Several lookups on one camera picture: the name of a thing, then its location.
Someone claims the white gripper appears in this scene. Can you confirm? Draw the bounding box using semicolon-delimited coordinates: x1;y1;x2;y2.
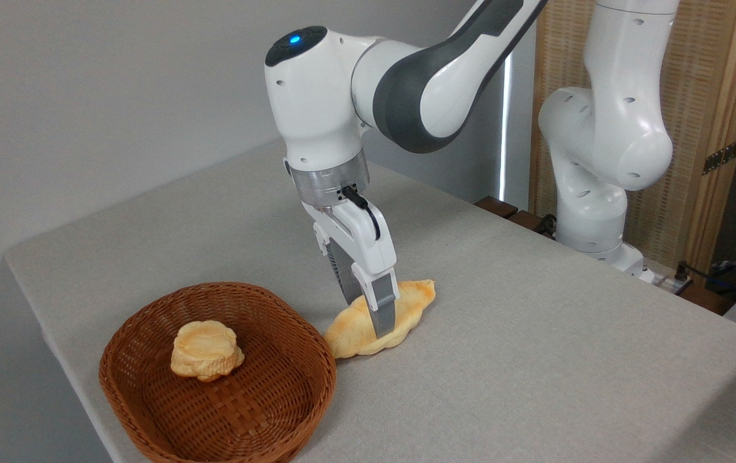
302;196;401;340

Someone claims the long braided bread loaf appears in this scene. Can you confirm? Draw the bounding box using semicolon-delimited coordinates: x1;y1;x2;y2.
324;278;437;359

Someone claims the brown woven wicker basket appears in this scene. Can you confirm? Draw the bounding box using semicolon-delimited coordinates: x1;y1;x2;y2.
98;282;337;463

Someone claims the round golden bread roll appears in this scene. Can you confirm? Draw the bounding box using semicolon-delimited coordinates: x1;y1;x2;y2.
170;320;246;383

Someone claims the dark brown wooden slat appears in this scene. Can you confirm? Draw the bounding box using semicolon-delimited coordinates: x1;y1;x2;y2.
508;210;546;233
475;196;519;219

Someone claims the white power strip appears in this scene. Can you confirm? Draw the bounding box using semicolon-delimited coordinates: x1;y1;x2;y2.
638;260;694;296

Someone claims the brown wooden board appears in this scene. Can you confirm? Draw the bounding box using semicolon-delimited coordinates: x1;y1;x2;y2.
678;284;736;316

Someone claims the metal screen hinge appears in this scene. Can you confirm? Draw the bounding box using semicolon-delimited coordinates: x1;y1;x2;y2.
703;138;736;176

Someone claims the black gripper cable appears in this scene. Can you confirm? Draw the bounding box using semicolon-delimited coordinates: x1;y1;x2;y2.
340;185;382;242

